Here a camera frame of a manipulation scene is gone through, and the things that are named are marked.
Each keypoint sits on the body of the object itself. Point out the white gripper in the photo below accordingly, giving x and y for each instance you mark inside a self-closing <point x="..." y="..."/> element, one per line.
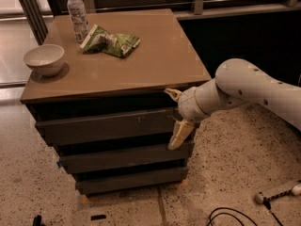
<point x="187" y="104"/>

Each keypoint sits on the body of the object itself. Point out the grey top drawer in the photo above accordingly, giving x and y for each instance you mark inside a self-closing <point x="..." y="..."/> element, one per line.
<point x="109" y="126"/>

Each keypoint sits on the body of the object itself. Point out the grey drawer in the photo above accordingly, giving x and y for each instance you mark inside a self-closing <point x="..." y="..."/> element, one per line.
<point x="109" y="126"/>
<point x="124" y="158"/>
<point x="147" y="178"/>

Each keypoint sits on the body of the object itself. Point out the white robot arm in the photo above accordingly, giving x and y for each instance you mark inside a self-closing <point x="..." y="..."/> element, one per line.
<point x="236" y="82"/>

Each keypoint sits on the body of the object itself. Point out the grey middle drawer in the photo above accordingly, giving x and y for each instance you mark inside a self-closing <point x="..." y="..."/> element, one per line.
<point x="124" y="158"/>

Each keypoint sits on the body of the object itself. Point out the brown drawer cabinet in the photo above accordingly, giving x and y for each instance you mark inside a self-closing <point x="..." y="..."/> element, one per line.
<point x="98" y="84"/>

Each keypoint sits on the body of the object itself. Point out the grey bottom drawer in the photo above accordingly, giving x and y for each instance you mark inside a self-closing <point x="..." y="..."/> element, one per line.
<point x="147" y="178"/>

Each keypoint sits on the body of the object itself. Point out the green snack bag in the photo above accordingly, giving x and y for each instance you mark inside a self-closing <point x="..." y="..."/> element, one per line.
<point x="117" y="45"/>

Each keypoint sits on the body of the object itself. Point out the black tape piece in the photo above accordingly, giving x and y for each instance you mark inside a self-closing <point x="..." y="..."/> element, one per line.
<point x="98" y="217"/>

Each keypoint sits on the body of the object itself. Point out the white power strip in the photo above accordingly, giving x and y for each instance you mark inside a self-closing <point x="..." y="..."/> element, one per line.
<point x="290" y="188"/>

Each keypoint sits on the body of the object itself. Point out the white ceramic bowl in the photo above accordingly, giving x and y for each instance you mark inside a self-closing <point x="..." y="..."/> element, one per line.
<point x="46" y="60"/>

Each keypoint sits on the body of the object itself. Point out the clear plastic water bottle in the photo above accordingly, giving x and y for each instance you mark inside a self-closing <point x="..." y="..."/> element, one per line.
<point x="77" y="11"/>

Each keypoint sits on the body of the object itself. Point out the black object on floor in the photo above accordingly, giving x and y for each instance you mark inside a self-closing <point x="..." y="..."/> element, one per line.
<point x="37" y="221"/>

